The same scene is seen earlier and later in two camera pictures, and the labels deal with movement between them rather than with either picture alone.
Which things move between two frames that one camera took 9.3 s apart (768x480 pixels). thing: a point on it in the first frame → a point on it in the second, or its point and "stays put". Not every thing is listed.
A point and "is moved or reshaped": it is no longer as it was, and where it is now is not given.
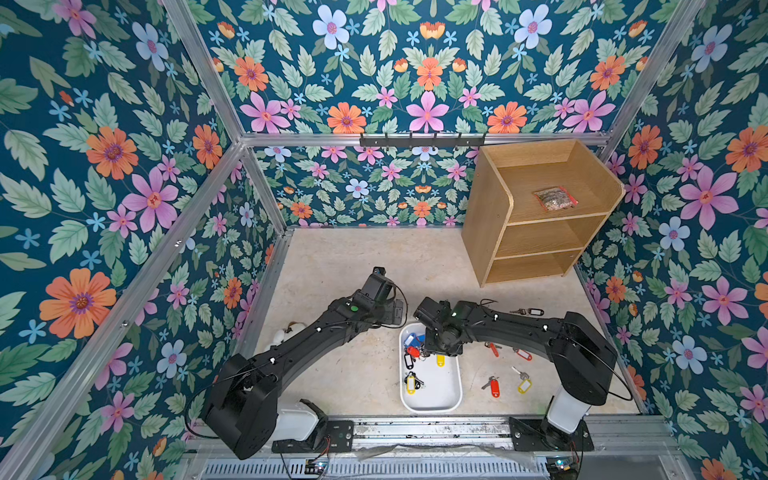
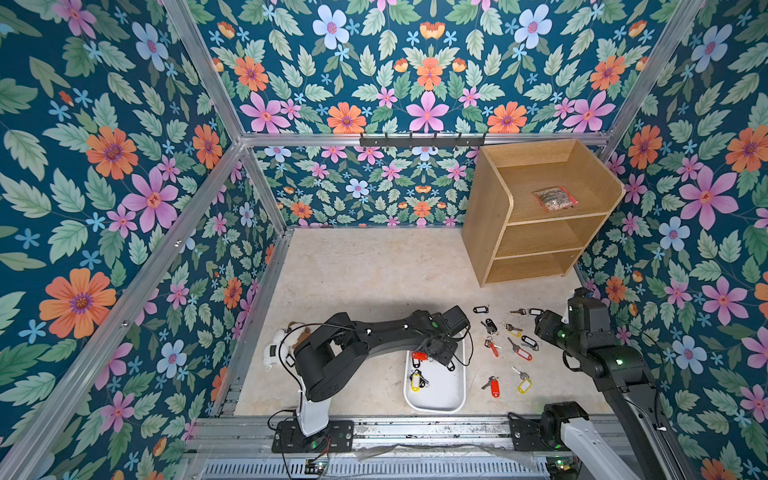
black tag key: (531, 311) stays put
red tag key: (494, 385) stays put
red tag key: (523, 353) stays put
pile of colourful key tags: (415, 349) is moved or reshaped
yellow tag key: (526, 384) stays put
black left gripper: (388, 317) → (446, 357)
